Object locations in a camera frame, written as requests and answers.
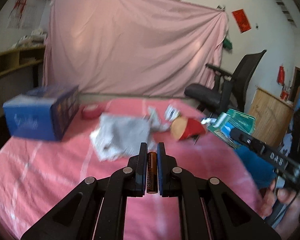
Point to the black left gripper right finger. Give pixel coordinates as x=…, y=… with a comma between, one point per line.
x=208, y=208

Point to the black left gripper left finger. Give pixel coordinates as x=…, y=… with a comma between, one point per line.
x=95, y=208

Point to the green teal paper box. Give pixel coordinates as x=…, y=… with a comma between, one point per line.
x=222, y=126

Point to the brown AA battery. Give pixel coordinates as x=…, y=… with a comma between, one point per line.
x=152, y=177

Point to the blue plastic stool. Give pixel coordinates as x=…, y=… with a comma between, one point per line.
x=261, y=171

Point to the wooden cabinet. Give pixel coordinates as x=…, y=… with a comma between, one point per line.
x=272, y=117

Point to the crumpled grey tissue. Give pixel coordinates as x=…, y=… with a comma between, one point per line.
x=121, y=136

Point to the red snack cone wrapper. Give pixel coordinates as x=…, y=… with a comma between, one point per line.
x=183, y=128

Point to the red hanging lantern decoration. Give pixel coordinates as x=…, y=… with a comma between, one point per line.
x=281, y=76

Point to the black office chair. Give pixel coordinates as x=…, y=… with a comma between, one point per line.
x=229, y=90

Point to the pink tape roll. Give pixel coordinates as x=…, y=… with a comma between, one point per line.
x=90, y=112

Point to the small white crumpled wrapper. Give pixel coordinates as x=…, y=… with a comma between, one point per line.
x=171, y=113

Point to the blue cardboard box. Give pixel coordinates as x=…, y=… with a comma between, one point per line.
x=44, y=113

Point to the green hanging item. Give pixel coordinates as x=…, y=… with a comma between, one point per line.
x=227, y=44

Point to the large pink hanging sheet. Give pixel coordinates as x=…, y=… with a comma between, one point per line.
x=132, y=47

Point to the red paper wall poster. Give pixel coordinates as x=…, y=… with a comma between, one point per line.
x=241, y=20

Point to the wooden wall shelf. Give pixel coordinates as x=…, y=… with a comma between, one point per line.
x=13, y=60

